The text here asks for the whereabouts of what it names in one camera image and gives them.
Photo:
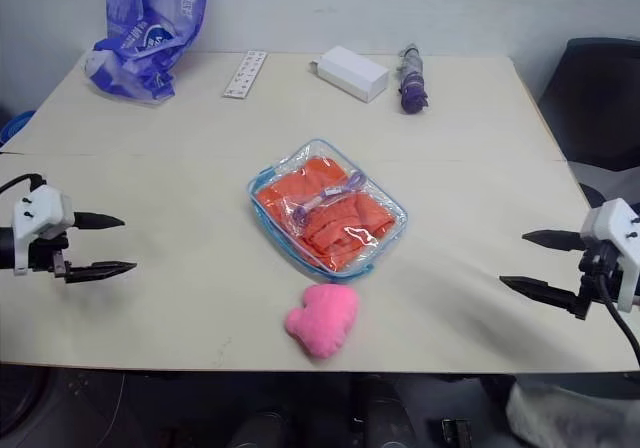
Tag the small black clip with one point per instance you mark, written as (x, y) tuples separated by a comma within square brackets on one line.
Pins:
[(454, 432)]

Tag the white cardboard box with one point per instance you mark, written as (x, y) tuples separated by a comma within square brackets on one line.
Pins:
[(352, 72)]

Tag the clear pouch with orange cloth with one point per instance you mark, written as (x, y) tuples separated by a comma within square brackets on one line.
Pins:
[(327, 208)]

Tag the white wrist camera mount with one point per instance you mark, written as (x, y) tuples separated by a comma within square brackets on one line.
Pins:
[(39, 210), (612, 228)]

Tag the orange cloth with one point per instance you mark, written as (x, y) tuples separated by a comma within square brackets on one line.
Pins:
[(330, 233)]

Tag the blue round object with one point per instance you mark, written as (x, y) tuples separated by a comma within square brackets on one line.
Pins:
[(14, 128)]

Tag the black office chair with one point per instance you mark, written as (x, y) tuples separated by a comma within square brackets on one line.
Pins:
[(595, 103)]

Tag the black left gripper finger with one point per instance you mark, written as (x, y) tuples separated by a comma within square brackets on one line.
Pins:
[(100, 271), (97, 221)]

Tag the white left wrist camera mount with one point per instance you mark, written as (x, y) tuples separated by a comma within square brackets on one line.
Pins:
[(39, 210)]

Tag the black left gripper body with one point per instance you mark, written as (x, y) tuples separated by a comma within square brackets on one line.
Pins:
[(46, 257)]

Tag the pink plush toy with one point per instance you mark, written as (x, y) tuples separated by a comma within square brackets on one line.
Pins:
[(325, 320)]

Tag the purple folded umbrella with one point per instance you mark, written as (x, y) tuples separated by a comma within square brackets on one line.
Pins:
[(414, 85)]

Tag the blue printed plastic bag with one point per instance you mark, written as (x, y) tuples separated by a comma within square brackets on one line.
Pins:
[(145, 33)]

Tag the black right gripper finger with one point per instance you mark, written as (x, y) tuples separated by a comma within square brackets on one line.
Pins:
[(552, 240), (540, 290)]

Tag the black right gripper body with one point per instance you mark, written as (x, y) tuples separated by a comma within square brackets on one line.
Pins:
[(597, 268)]

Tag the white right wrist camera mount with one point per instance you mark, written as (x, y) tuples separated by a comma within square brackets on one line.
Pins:
[(612, 228)]

